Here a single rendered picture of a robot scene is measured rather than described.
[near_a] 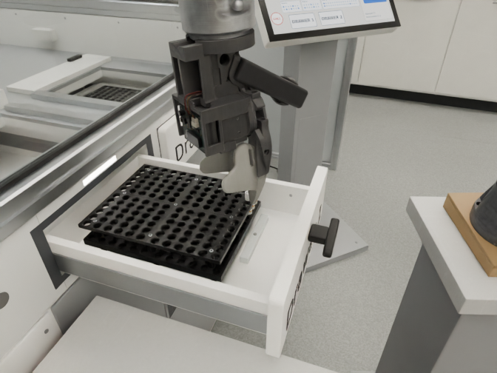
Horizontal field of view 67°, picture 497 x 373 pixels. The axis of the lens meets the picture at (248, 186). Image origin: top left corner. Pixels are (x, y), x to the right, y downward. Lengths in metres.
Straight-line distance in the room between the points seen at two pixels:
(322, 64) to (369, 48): 1.95
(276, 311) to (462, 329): 0.51
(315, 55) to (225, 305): 1.13
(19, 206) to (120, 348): 0.24
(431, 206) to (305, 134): 0.80
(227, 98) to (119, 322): 0.39
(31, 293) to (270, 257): 0.34
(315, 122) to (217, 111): 1.20
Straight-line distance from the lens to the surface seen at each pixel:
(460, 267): 0.77
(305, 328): 1.53
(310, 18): 1.33
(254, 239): 0.59
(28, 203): 0.55
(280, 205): 0.66
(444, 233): 0.83
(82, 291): 0.68
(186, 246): 0.51
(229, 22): 0.38
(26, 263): 0.57
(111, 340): 0.62
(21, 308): 0.60
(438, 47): 3.41
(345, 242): 1.83
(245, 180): 0.45
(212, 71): 0.41
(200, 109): 0.39
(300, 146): 1.58
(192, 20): 0.39
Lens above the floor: 1.25
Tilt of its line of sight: 35 degrees down
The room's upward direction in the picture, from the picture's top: straight up
